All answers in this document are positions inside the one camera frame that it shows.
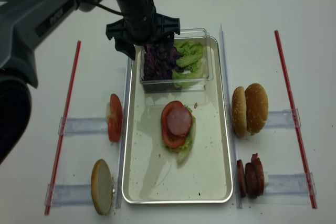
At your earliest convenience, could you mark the clear holder lower right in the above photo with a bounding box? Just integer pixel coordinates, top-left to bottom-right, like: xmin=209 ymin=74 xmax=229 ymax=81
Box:
xmin=264 ymin=172 xmax=316 ymax=196

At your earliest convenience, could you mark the left red straw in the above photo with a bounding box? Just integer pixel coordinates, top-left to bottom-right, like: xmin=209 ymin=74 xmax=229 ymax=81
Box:
xmin=44 ymin=40 xmax=81 ymax=216

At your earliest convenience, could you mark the brown bun right half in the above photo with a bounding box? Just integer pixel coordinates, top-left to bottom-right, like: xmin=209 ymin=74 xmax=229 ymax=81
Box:
xmin=245 ymin=83 xmax=268 ymax=135

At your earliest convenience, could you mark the clear holder lower left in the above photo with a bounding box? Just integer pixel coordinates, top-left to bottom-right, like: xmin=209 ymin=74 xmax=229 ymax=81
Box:
xmin=45 ymin=184 xmax=93 ymax=207

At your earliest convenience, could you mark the sausage slice middle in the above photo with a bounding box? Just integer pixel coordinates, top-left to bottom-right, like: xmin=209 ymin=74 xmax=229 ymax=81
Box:
xmin=245 ymin=163 xmax=258 ymax=198

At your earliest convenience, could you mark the clear holder upper right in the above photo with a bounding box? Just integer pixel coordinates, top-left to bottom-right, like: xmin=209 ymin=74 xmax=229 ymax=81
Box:
xmin=264 ymin=109 xmax=301 ymax=129

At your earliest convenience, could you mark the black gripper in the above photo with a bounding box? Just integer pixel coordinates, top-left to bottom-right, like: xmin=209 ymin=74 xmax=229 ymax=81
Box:
xmin=106 ymin=0 xmax=181 ymax=60

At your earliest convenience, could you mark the tomato slice on burger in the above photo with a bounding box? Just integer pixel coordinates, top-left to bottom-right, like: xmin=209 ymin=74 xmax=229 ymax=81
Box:
xmin=161 ymin=101 xmax=191 ymax=149

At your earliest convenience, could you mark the red straw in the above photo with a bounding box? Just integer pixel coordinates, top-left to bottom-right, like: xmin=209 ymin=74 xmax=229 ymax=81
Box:
xmin=274 ymin=30 xmax=318 ymax=209
xmin=44 ymin=40 xmax=81 ymax=216

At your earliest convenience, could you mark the left clear divider rail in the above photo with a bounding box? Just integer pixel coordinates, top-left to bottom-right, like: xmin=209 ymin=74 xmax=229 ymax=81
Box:
xmin=114 ymin=59 xmax=133 ymax=209

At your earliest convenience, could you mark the clear holder upper left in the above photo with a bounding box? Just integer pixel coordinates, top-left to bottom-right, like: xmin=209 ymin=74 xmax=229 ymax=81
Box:
xmin=58 ymin=118 xmax=108 ymax=135

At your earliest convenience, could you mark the green lettuce pile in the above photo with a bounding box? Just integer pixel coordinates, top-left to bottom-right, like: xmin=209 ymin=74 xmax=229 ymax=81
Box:
xmin=172 ymin=40 xmax=205 ymax=80

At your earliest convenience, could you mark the right clear divider rail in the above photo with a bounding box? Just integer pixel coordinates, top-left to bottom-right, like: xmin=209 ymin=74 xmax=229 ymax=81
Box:
xmin=219 ymin=24 xmax=244 ymax=209

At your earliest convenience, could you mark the lettuce under tomato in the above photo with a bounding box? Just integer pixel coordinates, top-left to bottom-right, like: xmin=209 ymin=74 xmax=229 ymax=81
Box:
xmin=162 ymin=105 xmax=196 ymax=165

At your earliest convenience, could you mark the clear holder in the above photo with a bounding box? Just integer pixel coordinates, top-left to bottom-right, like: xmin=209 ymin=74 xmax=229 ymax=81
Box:
xmin=264 ymin=109 xmax=301 ymax=129
xmin=58 ymin=118 xmax=108 ymax=135
xmin=45 ymin=184 xmax=93 ymax=207
xmin=264 ymin=172 xmax=316 ymax=196

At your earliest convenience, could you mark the purple cabbage pile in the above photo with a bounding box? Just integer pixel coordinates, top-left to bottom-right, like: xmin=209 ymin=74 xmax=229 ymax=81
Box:
xmin=143 ymin=44 xmax=184 ymax=81

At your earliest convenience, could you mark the clear plastic container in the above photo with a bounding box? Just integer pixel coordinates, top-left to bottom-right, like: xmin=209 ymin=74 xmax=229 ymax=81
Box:
xmin=138 ymin=28 xmax=212 ymax=93

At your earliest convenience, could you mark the standing tomato slice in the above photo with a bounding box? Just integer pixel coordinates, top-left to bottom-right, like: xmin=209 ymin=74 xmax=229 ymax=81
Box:
xmin=107 ymin=93 xmax=123 ymax=143

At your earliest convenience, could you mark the right red straw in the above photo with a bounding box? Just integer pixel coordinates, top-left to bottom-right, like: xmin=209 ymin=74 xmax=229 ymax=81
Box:
xmin=274 ymin=30 xmax=318 ymax=209

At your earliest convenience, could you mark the sausage slice right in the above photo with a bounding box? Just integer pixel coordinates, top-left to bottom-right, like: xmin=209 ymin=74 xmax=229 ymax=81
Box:
xmin=251 ymin=153 xmax=265 ymax=196

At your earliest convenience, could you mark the sesame bun left half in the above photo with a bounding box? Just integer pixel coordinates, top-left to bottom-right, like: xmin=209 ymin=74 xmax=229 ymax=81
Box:
xmin=231 ymin=86 xmax=247 ymax=138

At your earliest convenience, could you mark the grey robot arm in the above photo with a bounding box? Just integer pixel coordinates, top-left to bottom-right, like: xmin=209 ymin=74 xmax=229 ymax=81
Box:
xmin=1 ymin=0 xmax=180 ymax=159

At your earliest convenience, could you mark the sausage slice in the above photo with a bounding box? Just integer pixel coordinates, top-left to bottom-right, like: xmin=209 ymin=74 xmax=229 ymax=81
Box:
xmin=237 ymin=159 xmax=247 ymax=198
xmin=251 ymin=153 xmax=265 ymax=196
xmin=245 ymin=163 xmax=258 ymax=198

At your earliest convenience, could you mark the clear divider rail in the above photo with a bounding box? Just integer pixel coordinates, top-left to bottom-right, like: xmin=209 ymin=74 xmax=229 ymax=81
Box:
xmin=219 ymin=24 xmax=244 ymax=209
xmin=114 ymin=59 xmax=133 ymax=209

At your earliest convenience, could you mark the standing bun half left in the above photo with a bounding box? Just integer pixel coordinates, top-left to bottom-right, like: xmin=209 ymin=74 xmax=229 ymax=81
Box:
xmin=91 ymin=159 xmax=113 ymax=215

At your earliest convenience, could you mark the sausage slice left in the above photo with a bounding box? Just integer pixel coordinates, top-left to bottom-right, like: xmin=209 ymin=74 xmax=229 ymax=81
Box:
xmin=237 ymin=159 xmax=247 ymax=198

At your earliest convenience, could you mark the metal baking tray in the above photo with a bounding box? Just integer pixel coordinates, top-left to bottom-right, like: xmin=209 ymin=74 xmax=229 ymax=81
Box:
xmin=122 ymin=38 xmax=233 ymax=204

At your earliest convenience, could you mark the pink ham slice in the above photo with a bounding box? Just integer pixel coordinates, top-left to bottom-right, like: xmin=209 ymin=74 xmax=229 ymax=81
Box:
xmin=167 ymin=107 xmax=193 ymax=137

